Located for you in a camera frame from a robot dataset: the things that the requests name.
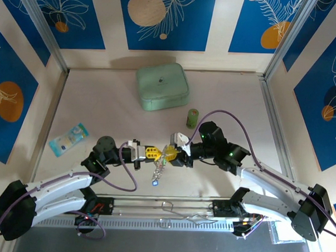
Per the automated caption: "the green cylindrical bottle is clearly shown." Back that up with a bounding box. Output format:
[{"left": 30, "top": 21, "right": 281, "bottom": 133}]
[{"left": 186, "top": 108, "right": 200, "bottom": 130}]

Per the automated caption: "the blue wet wipes packet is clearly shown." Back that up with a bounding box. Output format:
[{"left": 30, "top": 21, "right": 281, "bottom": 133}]
[{"left": 48, "top": 121, "right": 90, "bottom": 159}]

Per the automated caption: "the mint green zip case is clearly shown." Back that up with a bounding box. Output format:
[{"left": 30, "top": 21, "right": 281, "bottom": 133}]
[{"left": 134, "top": 60, "right": 192, "bottom": 114}]

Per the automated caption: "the clear plastic bag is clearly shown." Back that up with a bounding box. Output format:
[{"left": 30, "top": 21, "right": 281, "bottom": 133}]
[{"left": 266, "top": 219, "right": 305, "bottom": 246}]

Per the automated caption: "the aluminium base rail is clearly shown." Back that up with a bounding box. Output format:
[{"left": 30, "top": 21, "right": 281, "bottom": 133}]
[{"left": 95, "top": 192, "right": 294, "bottom": 226}]

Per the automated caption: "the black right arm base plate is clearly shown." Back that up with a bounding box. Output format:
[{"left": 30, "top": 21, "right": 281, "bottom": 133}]
[{"left": 211, "top": 199, "right": 266, "bottom": 220}]

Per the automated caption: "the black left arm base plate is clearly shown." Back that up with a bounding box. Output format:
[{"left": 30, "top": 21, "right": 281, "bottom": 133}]
[{"left": 63, "top": 193, "right": 115, "bottom": 217}]

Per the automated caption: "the aluminium side rail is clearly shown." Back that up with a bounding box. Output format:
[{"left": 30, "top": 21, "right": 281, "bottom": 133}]
[
  {"left": 254, "top": 75, "right": 302, "bottom": 188},
  {"left": 30, "top": 70, "right": 70, "bottom": 183}
]

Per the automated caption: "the bent metal wire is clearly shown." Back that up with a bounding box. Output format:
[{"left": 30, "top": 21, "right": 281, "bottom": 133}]
[{"left": 158, "top": 200, "right": 220, "bottom": 231}]

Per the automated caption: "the slotted grey cable duct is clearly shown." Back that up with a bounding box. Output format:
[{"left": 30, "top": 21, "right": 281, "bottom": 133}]
[{"left": 31, "top": 212, "right": 237, "bottom": 235}]

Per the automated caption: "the aluminium frame post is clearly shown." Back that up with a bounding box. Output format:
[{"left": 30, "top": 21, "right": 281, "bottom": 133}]
[
  {"left": 12, "top": 0, "right": 73, "bottom": 74},
  {"left": 263, "top": 0, "right": 316, "bottom": 83}
]

